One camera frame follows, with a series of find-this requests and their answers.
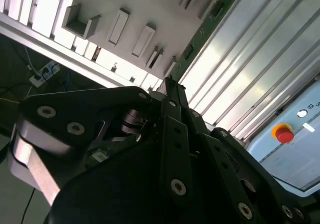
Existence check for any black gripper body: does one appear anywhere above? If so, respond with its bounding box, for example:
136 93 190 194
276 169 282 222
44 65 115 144
43 103 242 224

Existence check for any green RAM stick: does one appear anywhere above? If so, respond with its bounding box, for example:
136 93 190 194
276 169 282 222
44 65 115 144
174 0 239 71

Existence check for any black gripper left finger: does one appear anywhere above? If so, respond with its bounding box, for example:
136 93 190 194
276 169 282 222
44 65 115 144
7 77 194 207

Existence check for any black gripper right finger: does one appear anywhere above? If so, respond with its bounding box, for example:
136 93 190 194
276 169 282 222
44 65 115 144
177 83 311 224

